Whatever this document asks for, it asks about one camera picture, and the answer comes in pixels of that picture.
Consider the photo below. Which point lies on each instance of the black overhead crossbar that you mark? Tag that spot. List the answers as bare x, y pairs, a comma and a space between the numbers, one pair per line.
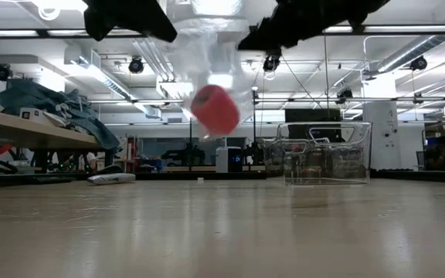
400, 29

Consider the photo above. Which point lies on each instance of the clear plastic bag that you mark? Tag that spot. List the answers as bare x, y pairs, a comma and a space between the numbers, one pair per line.
207, 58

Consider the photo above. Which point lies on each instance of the pink bandage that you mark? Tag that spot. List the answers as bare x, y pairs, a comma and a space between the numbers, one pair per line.
215, 110

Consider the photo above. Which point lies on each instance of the silver utility knife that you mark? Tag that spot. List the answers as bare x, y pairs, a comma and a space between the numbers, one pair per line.
110, 179

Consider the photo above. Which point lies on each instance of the wooden workbench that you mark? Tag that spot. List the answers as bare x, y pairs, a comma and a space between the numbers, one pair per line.
33, 133

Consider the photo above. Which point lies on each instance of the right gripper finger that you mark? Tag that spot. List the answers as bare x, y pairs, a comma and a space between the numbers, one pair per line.
257, 38

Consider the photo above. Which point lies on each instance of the thin black rectangular frame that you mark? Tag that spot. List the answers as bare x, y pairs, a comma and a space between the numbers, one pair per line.
254, 131

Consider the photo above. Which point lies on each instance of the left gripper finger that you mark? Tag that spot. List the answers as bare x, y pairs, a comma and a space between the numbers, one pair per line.
157, 23

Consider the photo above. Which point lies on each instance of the clear plastic bin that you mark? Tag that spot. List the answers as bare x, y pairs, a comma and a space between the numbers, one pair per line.
323, 154

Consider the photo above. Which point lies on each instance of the black monitor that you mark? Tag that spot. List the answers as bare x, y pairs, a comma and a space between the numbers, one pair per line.
311, 116

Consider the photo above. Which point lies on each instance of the white cardboard box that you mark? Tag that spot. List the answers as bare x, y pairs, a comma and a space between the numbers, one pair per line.
39, 116

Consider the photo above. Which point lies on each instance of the person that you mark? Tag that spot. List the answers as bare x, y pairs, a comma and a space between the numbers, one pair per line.
439, 154

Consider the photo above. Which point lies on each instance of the black ceiling spotlight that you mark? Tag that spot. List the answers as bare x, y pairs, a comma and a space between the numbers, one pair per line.
418, 63
344, 95
2, 72
136, 65
270, 62

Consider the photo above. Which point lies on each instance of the teal cloth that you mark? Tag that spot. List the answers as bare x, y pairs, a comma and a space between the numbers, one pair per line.
33, 96

